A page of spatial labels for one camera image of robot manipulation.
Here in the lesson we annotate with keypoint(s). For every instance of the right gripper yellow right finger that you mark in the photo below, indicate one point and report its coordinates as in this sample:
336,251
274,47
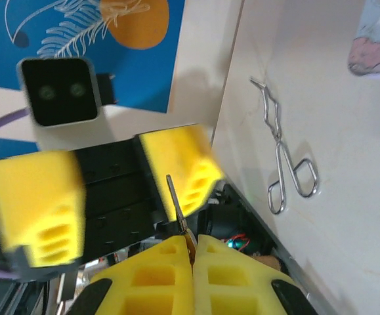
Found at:
235,282

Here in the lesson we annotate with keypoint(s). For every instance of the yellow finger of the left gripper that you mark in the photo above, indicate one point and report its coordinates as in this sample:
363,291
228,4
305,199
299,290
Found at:
183,160
35,203

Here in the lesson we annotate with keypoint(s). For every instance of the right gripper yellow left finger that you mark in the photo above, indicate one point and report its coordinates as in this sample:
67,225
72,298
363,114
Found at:
150,279

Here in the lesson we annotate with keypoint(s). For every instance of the thin metal blade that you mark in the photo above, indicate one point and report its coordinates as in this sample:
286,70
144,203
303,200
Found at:
176,203

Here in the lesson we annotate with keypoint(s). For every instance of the blue patterned backdrop board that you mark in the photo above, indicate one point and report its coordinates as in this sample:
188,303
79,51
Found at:
78,39

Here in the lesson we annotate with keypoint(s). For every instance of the pastel cartoon tin box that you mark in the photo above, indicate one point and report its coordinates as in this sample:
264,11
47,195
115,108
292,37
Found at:
376,39

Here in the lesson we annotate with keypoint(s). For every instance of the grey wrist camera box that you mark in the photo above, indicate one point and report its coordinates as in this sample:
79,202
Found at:
61,92

